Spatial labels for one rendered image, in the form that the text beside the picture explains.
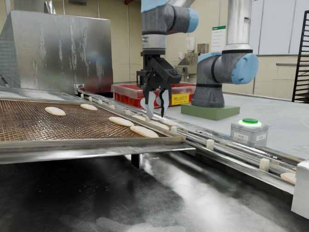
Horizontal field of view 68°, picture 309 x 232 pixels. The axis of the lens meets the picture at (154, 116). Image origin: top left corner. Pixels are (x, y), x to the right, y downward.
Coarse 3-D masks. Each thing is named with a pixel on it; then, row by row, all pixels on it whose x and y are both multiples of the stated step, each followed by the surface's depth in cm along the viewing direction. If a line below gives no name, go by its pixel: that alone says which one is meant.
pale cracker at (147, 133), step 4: (132, 128) 53; (136, 128) 52; (140, 128) 52; (144, 128) 53; (136, 132) 51; (140, 132) 50; (144, 132) 50; (148, 132) 50; (152, 132) 50; (144, 136) 49; (148, 136) 48; (152, 136) 48; (156, 136) 49
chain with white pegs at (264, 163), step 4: (80, 96) 134; (100, 100) 112; (128, 112) 89; (148, 120) 78; (172, 128) 67; (176, 128) 67; (176, 132) 67; (208, 140) 56; (212, 140) 56; (208, 144) 56; (212, 144) 56; (208, 148) 56; (212, 148) 56; (260, 160) 45; (264, 160) 45; (268, 160) 45; (260, 164) 45; (264, 164) 44; (268, 164) 45; (260, 168) 45; (264, 168) 45; (268, 168) 45
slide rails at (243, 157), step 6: (84, 96) 138; (96, 102) 119; (114, 108) 103; (132, 114) 92; (180, 132) 69; (192, 138) 63; (198, 138) 63; (204, 144) 59; (222, 150) 55; (228, 150) 55; (234, 156) 52; (240, 156) 51; (246, 156) 51; (252, 162) 48; (258, 162) 48; (270, 168) 45; (276, 168) 45
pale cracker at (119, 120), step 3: (111, 117) 62; (114, 117) 62; (117, 117) 62; (111, 120) 61; (114, 120) 60; (117, 120) 60; (120, 120) 59; (123, 120) 60; (126, 120) 60; (117, 123) 59; (120, 123) 58; (123, 123) 58; (126, 123) 57; (129, 123) 58; (132, 123) 59; (126, 126) 57; (129, 126) 57
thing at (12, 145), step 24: (0, 96) 70; (0, 120) 45; (24, 120) 48; (48, 120) 52; (72, 120) 55; (96, 120) 60; (0, 144) 30; (24, 144) 31; (48, 144) 33; (72, 144) 35; (96, 144) 37; (120, 144) 40; (144, 144) 43
